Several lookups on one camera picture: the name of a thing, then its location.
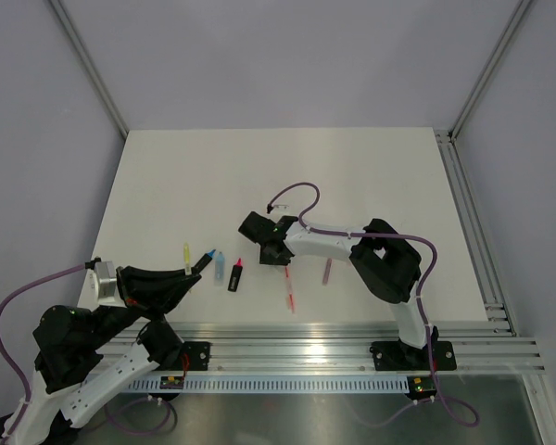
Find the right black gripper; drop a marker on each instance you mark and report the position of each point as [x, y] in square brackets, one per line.
[266, 258]

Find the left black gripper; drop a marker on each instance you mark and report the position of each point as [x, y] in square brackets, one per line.
[156, 292]

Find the yellow highlighter pen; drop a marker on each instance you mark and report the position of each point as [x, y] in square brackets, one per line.
[187, 259]

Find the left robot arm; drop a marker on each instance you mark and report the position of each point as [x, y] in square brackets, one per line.
[59, 399]

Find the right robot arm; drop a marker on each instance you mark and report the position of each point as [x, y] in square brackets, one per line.
[384, 260]

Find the thin red pen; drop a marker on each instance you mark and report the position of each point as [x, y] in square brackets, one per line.
[289, 288]

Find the black blue highlighter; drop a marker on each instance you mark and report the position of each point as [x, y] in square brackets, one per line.
[204, 261]

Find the light blue highlighter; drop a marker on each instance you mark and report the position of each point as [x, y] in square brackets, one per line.
[219, 268]

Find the black pink highlighter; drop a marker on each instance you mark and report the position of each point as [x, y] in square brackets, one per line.
[235, 276]

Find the grey purple marker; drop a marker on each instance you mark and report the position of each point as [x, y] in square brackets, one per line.
[326, 272]

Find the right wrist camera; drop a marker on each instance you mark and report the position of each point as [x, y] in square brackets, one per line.
[277, 208]

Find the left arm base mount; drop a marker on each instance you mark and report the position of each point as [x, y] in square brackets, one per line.
[194, 357]

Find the aluminium mounting rail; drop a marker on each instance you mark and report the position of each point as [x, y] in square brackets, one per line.
[479, 347]

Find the white slotted cable duct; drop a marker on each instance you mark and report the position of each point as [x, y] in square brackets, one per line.
[271, 384]

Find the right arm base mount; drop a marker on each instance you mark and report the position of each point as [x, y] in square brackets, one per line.
[395, 356]

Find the aluminium side rail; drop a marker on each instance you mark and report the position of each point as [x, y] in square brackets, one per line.
[487, 276]

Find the aluminium frame post left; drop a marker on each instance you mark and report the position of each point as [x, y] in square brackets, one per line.
[80, 50]

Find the aluminium frame post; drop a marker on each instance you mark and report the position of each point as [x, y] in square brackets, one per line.
[486, 75]
[80, 50]

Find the aluminium frame post right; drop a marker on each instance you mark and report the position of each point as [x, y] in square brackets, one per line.
[486, 75]

